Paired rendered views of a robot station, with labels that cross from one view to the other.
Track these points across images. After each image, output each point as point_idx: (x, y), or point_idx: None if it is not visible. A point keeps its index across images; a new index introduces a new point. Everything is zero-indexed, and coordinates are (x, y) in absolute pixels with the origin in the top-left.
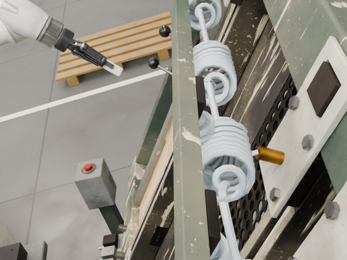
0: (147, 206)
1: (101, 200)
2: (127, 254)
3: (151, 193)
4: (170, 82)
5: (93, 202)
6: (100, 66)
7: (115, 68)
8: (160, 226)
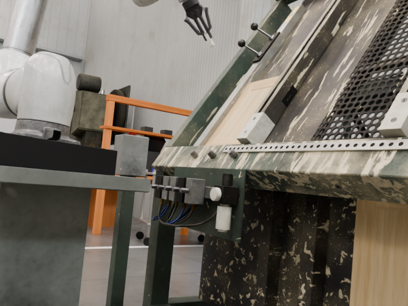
0: (227, 131)
1: (136, 167)
2: (252, 118)
3: (229, 124)
4: (220, 85)
5: (129, 167)
6: (206, 31)
7: (211, 40)
8: (294, 86)
